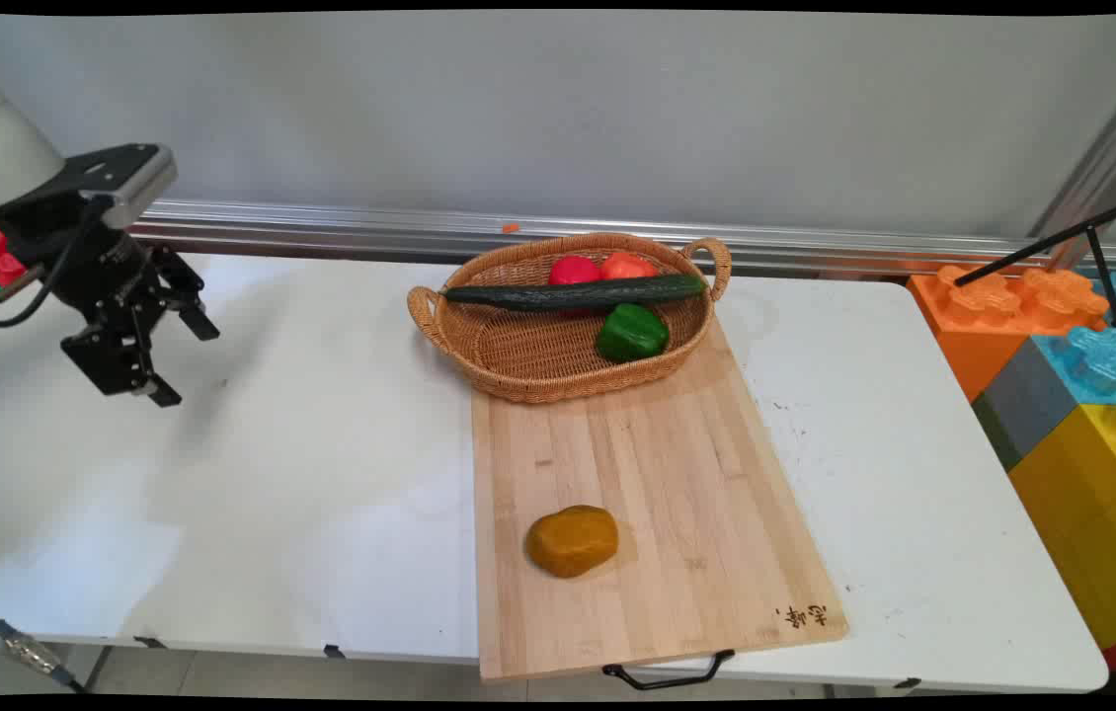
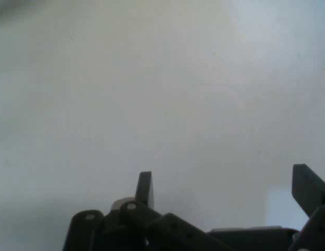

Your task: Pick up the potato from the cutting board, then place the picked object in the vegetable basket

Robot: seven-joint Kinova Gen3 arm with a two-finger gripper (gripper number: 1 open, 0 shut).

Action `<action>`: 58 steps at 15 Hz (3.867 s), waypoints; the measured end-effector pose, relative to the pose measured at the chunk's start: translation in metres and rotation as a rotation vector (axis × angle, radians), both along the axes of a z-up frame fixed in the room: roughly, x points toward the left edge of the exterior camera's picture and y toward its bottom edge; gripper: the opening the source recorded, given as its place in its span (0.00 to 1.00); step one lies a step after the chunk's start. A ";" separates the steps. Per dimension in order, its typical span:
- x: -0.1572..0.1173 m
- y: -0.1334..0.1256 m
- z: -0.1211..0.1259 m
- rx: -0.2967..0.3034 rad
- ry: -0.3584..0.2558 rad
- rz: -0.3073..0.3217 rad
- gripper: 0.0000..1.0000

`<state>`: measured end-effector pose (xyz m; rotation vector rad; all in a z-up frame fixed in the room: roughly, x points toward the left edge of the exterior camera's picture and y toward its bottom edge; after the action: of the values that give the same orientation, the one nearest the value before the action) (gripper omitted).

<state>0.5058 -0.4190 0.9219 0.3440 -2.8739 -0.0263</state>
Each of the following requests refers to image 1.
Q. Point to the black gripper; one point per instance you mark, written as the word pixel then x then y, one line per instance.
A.
pixel 99 262

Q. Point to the red toy tomato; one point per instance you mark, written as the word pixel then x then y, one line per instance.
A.
pixel 573 270

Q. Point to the long dark green cucumber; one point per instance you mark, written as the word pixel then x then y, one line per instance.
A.
pixel 578 292

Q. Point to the yellow-brown toy potato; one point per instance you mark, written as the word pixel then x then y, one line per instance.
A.
pixel 573 540

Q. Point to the orange-red toy tomato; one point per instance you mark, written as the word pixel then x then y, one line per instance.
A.
pixel 627 266

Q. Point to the green toy bell pepper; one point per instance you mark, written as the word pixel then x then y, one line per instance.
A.
pixel 632 333

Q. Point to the light wooden cutting board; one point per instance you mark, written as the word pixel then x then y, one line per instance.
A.
pixel 657 494

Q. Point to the big orange building block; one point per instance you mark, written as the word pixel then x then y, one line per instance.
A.
pixel 988 316

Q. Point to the big grey building block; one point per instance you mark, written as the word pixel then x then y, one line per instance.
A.
pixel 1027 400

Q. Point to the black tripod stand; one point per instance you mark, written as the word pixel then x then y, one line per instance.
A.
pixel 1091 237

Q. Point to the big blue building block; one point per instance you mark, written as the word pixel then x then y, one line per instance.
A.
pixel 1106 355

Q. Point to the big yellow building block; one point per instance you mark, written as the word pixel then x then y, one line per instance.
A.
pixel 1101 513

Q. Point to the silver black wrist camera box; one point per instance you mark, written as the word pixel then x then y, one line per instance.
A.
pixel 128 178

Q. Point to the aluminium rail along wall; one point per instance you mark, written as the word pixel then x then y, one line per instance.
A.
pixel 815 245

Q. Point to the slanted aluminium frame post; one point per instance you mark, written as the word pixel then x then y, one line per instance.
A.
pixel 1106 158

